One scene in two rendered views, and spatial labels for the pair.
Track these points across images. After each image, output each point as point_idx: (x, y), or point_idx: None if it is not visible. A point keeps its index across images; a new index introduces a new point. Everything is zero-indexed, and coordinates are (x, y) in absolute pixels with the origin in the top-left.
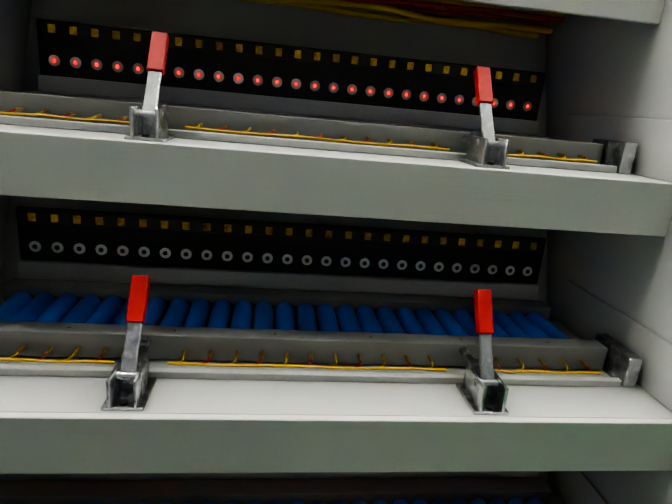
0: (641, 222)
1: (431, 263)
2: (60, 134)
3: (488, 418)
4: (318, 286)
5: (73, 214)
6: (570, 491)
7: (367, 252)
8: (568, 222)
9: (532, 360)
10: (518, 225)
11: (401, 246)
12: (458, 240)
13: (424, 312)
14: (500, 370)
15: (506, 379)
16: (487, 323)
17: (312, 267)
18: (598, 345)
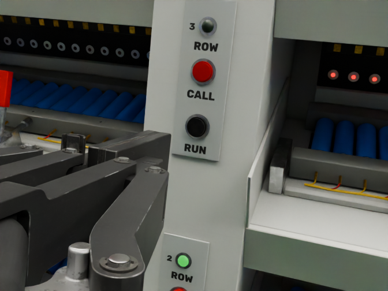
0: (129, 12)
1: (84, 46)
2: None
3: None
4: (6, 61)
5: None
6: None
7: (33, 34)
8: (63, 12)
9: (85, 135)
10: (24, 14)
11: (56, 30)
12: (97, 25)
13: (58, 88)
14: (44, 139)
15: (41, 146)
16: (0, 98)
17: (0, 45)
18: (142, 130)
